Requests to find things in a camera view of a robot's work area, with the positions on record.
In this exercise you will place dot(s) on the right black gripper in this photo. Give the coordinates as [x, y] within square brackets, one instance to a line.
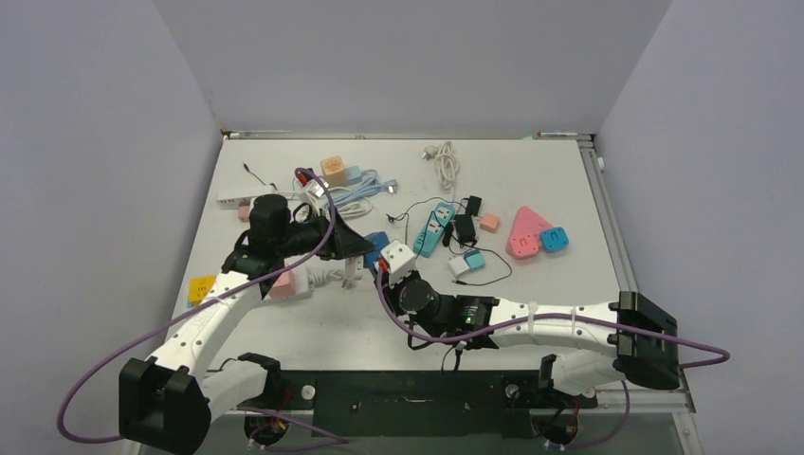
[392, 294]

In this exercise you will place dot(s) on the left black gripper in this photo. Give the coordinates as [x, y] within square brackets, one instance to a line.
[342, 242]

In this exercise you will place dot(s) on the white charger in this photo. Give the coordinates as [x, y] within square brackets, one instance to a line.
[353, 269]

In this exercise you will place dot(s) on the blue white small adapter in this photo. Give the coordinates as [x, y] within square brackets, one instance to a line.
[379, 240]

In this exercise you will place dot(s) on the teal power strip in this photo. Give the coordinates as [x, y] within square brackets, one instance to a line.
[433, 230]

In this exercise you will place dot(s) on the teal usb charger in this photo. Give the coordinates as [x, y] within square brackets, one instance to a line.
[475, 260]

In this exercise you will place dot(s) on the large black power adapter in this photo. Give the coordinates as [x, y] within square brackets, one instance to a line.
[464, 229]

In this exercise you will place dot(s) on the salmon pink usb charger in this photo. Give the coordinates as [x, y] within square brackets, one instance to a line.
[490, 223]

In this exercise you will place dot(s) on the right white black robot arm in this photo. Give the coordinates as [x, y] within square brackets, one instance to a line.
[588, 346]

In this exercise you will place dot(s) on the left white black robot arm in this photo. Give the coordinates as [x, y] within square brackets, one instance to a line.
[169, 400]

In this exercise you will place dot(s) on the orange cube socket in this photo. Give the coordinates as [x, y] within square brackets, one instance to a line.
[334, 170]

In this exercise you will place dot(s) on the pink cube socket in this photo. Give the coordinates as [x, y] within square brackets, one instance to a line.
[284, 287]

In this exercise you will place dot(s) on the pink triangular socket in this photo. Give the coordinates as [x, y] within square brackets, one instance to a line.
[524, 241]

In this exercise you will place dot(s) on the blue square plug adapter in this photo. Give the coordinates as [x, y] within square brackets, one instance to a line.
[554, 239]

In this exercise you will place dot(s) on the yellow socket block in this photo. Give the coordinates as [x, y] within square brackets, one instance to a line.
[198, 288]

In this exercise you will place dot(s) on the light blue power strip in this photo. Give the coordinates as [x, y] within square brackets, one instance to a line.
[353, 176]

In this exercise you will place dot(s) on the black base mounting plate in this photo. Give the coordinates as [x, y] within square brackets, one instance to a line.
[419, 403]

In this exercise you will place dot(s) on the white long power strip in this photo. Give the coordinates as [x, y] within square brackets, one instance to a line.
[235, 198]

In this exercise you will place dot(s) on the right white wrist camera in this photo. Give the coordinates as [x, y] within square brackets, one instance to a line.
[397, 261]

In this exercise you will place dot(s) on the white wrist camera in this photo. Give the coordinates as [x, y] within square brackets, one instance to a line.
[311, 191]
[397, 261]

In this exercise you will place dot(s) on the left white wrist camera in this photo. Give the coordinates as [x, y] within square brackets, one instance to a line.
[311, 191]

